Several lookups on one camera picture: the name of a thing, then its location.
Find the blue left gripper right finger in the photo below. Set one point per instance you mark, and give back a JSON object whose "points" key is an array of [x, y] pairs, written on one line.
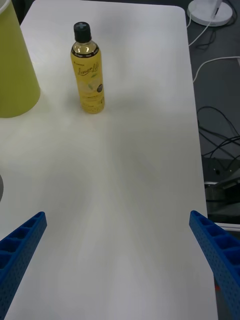
{"points": [[220, 252]]}

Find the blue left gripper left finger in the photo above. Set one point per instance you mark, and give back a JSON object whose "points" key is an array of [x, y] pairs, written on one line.
{"points": [[17, 260]]}

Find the yellow bottle with black cap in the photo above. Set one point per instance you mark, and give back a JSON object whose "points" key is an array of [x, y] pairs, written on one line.
{"points": [[88, 80]]}

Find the black robot base box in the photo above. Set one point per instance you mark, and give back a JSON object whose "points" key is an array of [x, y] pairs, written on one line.
{"points": [[220, 185]]}

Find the yellow-green plastic bin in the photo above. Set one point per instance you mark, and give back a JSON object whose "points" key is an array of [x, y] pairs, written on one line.
{"points": [[15, 75]]}

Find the white round stand base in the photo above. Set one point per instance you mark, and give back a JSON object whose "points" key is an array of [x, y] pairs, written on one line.
{"points": [[200, 12]]}

